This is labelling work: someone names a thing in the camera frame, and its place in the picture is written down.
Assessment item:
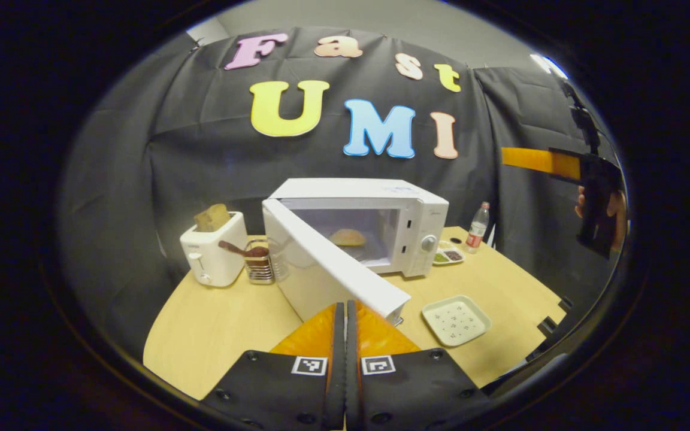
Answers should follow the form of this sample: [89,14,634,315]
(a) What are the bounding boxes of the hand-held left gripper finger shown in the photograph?
[201,301,346,431]
[346,299,489,431]

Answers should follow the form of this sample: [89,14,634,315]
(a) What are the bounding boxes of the round bun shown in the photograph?
[329,228,368,247]

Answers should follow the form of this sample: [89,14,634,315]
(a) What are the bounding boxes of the white microwave oven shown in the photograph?
[261,178,450,327]

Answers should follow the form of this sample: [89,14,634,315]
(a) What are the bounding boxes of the clear bottle with red label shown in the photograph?
[466,202,491,254]

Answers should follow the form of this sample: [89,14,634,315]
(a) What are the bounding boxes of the ceiling light panel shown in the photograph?
[531,54,568,80]

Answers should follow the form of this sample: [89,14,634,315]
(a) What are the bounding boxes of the pale green square plate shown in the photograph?
[421,295,492,347]

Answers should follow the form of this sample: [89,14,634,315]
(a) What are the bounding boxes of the divided dish of beans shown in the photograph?
[432,241,465,266]

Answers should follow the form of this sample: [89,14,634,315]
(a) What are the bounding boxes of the brown wooden spoon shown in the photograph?
[218,240,269,258]

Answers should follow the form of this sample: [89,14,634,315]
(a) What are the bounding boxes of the white toaster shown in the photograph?
[179,211,249,288]

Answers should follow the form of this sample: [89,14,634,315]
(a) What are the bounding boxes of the brown toast slice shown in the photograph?
[193,204,231,233]

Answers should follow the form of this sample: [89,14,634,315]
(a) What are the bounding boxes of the black backdrop cloth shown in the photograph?
[57,27,627,360]

